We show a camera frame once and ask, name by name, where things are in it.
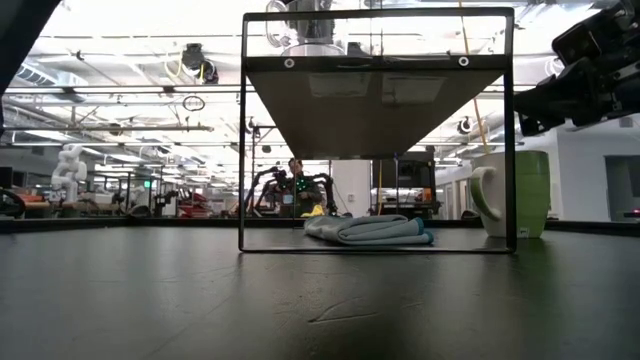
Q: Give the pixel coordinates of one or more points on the green and white mug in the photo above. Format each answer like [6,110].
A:
[532,195]

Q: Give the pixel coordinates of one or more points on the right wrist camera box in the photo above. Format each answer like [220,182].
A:
[580,40]

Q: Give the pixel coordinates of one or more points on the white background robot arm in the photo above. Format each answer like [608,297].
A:
[67,172]

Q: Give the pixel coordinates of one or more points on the person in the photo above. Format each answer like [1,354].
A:
[302,187]

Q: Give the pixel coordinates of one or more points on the wooden shelf with black frame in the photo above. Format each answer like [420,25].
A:
[415,115]

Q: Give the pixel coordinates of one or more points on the thin yellow pole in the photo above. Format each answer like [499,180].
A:
[380,190]

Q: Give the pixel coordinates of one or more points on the folded blue-grey cloth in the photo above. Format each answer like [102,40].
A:
[370,232]

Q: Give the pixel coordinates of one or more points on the black table frame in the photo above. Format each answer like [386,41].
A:
[150,225]

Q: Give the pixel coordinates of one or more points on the black equipment rack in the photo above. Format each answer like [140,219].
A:
[412,175]

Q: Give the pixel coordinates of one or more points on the black ceiling fixture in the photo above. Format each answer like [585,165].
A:
[192,55]

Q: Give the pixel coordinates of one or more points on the black ceiling camera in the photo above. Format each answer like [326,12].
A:
[465,127]

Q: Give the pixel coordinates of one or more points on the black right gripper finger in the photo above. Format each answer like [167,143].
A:
[532,126]
[560,97]

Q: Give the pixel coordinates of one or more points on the red background cart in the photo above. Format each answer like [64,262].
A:
[192,207]

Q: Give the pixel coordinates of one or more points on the small yellow object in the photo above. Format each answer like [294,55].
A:
[315,212]

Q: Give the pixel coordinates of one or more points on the grey door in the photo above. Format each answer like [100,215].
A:
[622,190]

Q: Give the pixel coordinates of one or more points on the black background robot arm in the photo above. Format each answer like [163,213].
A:
[260,182]
[327,182]

